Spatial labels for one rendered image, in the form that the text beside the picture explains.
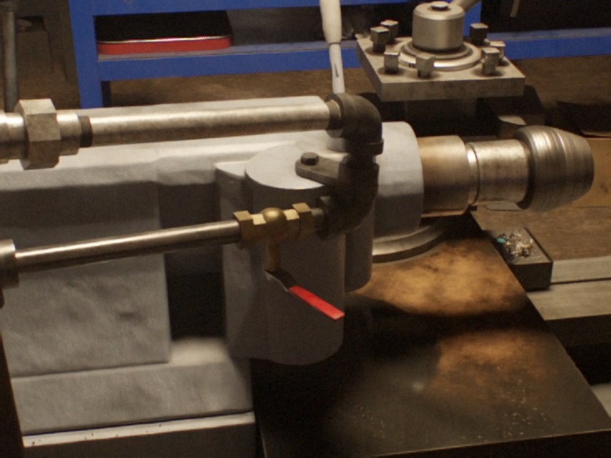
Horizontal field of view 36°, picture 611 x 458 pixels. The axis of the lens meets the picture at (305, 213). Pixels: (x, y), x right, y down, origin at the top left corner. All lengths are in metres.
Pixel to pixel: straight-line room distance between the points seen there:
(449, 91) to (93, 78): 1.73
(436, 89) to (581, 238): 2.16
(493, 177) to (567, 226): 2.34
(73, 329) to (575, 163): 0.50
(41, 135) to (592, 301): 0.82
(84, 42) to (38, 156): 2.04
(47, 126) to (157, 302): 0.27
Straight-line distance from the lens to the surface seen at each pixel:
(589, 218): 3.33
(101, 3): 2.63
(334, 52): 0.83
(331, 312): 0.71
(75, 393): 0.86
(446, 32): 1.11
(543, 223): 3.25
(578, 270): 1.30
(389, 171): 0.87
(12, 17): 0.98
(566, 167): 0.94
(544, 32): 2.95
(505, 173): 0.93
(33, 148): 0.62
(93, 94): 2.71
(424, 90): 1.07
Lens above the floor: 1.49
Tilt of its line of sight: 28 degrees down
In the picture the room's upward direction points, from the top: straight up
